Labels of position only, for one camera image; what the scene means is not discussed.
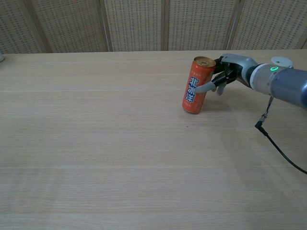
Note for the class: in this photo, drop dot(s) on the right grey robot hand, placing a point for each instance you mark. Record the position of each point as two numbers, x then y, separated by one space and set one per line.
236 68

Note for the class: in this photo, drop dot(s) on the orange drink can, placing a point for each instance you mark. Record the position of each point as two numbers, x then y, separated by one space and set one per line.
196 88

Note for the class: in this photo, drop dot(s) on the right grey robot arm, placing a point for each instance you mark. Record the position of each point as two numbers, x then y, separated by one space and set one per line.
280 81

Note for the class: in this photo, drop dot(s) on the woven folding screen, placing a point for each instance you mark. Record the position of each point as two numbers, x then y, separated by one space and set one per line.
134 24

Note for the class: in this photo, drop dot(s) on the white object at table edge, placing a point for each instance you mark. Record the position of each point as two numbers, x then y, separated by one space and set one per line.
1 57

